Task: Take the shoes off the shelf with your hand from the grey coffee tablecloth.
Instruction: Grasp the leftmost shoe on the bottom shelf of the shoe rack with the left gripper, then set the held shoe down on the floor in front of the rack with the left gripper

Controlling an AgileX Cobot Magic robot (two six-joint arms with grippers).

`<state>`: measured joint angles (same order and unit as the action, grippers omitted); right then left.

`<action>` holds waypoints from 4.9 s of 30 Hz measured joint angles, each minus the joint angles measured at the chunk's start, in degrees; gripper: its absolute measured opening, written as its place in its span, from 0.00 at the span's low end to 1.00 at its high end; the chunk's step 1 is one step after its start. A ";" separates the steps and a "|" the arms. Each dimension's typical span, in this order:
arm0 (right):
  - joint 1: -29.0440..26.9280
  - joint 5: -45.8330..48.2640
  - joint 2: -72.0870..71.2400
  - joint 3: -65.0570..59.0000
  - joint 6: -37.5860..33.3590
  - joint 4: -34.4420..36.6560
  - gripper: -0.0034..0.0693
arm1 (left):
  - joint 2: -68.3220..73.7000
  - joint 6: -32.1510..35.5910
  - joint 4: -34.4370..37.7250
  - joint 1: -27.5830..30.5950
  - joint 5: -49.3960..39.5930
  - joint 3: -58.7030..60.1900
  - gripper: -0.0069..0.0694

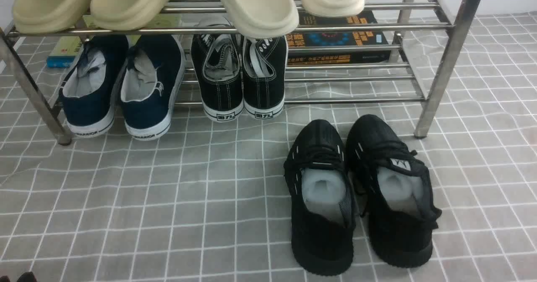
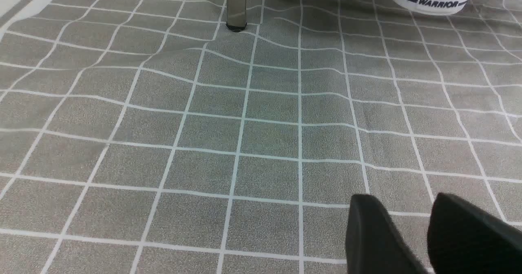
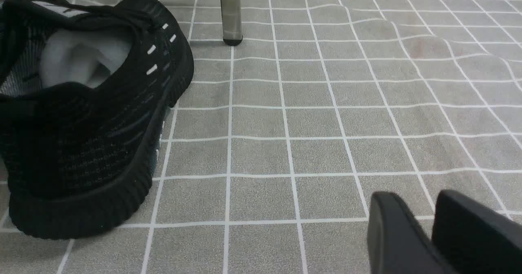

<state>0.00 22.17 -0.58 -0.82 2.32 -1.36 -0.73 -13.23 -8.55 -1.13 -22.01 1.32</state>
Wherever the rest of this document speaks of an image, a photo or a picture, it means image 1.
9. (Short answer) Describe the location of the black canvas sneaker left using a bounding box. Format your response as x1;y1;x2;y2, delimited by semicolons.
190;33;244;123

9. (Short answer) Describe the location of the black knit sneaker right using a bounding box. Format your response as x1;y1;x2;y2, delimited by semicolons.
346;114;442;268

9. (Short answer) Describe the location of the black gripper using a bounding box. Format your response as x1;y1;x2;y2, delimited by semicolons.
3;271;38;282

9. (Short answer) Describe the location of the stainless steel shoe rack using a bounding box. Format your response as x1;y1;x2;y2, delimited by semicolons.
1;0;481;146

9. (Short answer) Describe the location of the black knit sneaker left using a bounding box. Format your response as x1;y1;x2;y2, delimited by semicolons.
283;119;357;276

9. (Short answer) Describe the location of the black canvas sneaker right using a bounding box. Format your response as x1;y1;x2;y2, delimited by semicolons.
242;37;289;120

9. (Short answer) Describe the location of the cream slipper centre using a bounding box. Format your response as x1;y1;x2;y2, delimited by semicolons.
220;0;299;39

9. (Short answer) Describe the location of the tan slipper far left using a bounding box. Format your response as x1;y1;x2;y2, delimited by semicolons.
12;0;91;34

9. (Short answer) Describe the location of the black canvas sneaker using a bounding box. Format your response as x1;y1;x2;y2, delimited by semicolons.
242;37;289;120
190;33;244;123

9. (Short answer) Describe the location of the navy slip-on shoe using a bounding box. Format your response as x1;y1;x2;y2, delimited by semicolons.
120;34;186;141
59;35;129;138

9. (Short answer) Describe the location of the green and blue book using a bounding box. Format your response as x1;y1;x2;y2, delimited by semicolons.
46;13;182;68

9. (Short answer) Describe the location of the tan slipper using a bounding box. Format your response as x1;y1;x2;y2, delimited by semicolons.
90;0;170;31
12;0;91;34

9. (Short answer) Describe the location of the black knit sneaker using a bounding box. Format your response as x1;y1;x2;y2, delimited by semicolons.
346;114;442;268
283;119;357;276

